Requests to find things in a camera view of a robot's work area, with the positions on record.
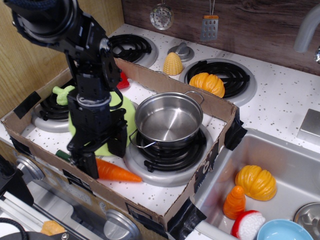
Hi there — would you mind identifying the silver oven knob right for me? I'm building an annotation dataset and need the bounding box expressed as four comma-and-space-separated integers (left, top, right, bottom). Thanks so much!
103, 209, 141, 240

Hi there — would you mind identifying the green toy broccoli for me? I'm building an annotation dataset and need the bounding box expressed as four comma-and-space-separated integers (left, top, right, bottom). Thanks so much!
52, 85, 75, 106

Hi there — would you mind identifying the stainless steel pot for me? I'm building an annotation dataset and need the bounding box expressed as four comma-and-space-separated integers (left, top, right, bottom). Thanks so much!
129, 90, 205, 150

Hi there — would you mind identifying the orange toy piece bottom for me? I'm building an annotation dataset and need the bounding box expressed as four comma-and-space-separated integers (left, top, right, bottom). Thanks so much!
40, 220, 66, 236

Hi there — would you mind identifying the orange toy carrot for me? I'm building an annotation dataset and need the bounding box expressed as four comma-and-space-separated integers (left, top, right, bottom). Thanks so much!
96, 158, 143, 183

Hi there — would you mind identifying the light blue bowl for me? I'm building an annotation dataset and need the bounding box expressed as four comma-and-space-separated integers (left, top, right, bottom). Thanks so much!
256, 219, 313, 240

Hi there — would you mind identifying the silver oven knob left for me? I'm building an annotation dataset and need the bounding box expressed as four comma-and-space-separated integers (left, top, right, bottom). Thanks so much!
16, 155, 45, 184

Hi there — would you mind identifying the small orange carrot piece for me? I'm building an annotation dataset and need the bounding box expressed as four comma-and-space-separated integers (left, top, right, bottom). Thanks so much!
222, 185, 246, 220

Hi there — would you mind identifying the silver oven knob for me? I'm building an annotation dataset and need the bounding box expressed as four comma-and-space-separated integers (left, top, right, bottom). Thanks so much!
103, 209, 141, 240
16, 155, 45, 184

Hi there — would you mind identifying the front left black burner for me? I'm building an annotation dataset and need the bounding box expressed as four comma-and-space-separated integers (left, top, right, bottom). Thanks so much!
32, 79, 76, 133

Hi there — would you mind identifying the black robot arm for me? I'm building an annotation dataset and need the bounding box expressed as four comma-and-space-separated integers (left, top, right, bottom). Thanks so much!
5, 0, 127, 179

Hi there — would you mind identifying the silver sink basin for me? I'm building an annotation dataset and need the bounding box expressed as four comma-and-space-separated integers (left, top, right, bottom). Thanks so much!
190, 129, 320, 240

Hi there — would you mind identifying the red white toy mushroom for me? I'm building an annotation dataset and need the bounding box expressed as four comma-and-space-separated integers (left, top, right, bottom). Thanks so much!
230, 210, 266, 240

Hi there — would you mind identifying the hanging metal strainer ladle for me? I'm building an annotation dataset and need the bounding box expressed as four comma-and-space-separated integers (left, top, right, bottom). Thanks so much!
149, 0, 174, 31

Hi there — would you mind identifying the silver back stove knob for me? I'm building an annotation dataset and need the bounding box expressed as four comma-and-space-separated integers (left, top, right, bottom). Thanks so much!
167, 42, 195, 63

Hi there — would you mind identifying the orange toy pumpkin on stove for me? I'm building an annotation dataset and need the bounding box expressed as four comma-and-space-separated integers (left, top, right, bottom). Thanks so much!
189, 72, 225, 98

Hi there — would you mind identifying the brown cardboard fence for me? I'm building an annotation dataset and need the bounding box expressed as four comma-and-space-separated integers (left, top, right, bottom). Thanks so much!
0, 69, 240, 239

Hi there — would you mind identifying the yellow toy corn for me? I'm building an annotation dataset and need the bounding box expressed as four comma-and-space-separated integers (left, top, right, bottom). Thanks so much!
162, 52, 183, 76

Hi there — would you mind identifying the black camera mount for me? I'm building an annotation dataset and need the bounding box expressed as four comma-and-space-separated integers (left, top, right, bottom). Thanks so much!
0, 155, 34, 206

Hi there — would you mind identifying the hanging metal spatula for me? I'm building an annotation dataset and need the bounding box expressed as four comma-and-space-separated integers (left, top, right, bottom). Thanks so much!
200, 0, 219, 42

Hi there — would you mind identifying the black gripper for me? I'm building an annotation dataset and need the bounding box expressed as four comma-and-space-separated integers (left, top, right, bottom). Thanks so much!
67, 88, 128, 179

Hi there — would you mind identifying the orange toy pumpkin in sink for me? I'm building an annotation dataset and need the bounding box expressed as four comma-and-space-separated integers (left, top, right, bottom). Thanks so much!
234, 165, 277, 202

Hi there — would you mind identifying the light green plastic plate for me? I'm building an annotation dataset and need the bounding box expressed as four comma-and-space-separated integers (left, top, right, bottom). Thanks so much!
68, 91, 137, 157

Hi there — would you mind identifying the red toy strawberry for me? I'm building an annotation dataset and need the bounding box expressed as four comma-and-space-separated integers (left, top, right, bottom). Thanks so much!
117, 71, 130, 90

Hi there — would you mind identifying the front right black burner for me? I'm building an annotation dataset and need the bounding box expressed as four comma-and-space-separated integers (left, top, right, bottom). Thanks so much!
124, 125, 213, 187

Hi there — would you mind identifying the grey faucet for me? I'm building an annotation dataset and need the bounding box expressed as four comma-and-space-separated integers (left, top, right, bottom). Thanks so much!
293, 4, 320, 53

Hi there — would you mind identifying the back right black burner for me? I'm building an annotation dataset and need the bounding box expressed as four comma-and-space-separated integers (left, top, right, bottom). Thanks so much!
178, 58, 257, 107

